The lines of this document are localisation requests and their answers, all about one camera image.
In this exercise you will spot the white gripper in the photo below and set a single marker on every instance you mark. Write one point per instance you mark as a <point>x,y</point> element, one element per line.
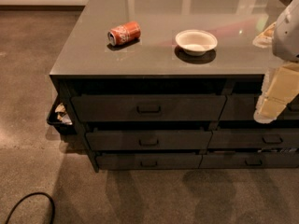
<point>287,36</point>

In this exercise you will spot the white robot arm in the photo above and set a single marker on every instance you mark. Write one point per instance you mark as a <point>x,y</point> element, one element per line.
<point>285,44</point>

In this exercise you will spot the dark grey drawer cabinet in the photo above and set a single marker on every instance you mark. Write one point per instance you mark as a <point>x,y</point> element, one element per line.
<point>154,64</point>

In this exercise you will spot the white paper bowl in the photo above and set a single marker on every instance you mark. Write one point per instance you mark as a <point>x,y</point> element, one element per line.
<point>196,42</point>

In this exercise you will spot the orange soda can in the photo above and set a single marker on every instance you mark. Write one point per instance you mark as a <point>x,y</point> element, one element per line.
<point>124,33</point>

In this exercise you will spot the black trash bin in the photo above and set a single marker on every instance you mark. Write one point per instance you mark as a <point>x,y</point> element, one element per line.
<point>52,120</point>

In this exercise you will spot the crumpled trash in bin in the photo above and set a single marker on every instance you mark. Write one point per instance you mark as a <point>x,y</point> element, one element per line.
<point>62,115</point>

